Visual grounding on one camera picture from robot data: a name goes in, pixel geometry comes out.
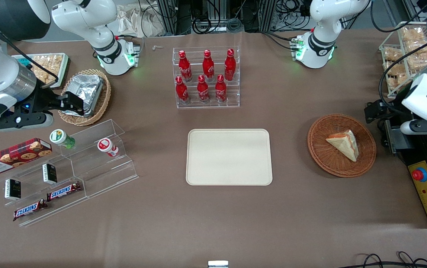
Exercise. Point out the small black white box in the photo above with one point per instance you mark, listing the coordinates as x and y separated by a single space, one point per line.
13 189
50 173

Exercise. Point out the light wicker basket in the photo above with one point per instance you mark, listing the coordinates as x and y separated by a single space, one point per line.
103 100

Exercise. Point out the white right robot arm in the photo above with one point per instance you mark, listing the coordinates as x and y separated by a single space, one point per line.
87 18

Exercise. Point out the green cap drink bottle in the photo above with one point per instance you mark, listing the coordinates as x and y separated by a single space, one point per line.
61 138

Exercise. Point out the red emergency stop button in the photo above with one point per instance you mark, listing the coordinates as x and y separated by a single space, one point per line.
420 175

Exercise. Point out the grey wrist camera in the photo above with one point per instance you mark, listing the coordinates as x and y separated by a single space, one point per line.
20 121
421 127

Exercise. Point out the clear acrylic bottle rack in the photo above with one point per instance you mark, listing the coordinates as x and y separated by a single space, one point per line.
206 105

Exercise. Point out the white snack tray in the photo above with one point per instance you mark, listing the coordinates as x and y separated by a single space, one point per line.
64 69

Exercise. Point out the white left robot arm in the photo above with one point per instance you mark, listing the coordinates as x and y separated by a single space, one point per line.
321 22

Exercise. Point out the aluminium frame post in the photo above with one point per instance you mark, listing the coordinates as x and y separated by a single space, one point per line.
178 16

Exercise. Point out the Snickers chocolate bar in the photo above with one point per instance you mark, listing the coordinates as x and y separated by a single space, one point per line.
29 210
64 191

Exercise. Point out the red cap drink bottle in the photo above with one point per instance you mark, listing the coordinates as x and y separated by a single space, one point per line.
106 146

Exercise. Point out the silver foil tray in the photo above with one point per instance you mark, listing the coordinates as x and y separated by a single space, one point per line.
87 89

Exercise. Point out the black equipment base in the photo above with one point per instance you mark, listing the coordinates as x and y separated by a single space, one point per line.
397 143

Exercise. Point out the crumpled beige bag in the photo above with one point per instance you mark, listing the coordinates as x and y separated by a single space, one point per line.
139 20

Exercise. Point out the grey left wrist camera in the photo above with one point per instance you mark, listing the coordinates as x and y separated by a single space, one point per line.
421 127

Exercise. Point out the brown wicker basket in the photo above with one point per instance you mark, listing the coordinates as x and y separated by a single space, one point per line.
325 156

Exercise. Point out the triangle sandwich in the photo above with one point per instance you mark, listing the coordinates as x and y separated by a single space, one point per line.
345 145

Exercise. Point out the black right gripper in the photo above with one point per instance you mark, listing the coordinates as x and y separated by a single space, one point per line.
41 100

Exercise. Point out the clear acrylic tiered shelf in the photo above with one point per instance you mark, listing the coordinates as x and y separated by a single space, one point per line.
102 175

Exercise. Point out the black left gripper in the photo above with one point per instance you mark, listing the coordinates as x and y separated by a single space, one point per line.
391 110

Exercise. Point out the bagged pastry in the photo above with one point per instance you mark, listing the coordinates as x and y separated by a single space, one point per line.
51 61
413 34
395 74
44 76
392 54
420 56

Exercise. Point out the red tartan cookie box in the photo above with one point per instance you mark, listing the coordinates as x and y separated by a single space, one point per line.
12 157

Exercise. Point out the beige plastic tray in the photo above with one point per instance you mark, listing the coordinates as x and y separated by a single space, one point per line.
229 157

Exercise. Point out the small clear plastic scrap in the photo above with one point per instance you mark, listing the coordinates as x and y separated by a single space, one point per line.
157 47

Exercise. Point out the red cola bottle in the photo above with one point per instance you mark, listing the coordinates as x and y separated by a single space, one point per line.
185 67
230 65
181 91
202 90
208 66
220 89

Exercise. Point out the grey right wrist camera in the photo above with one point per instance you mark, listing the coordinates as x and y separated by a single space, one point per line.
20 121

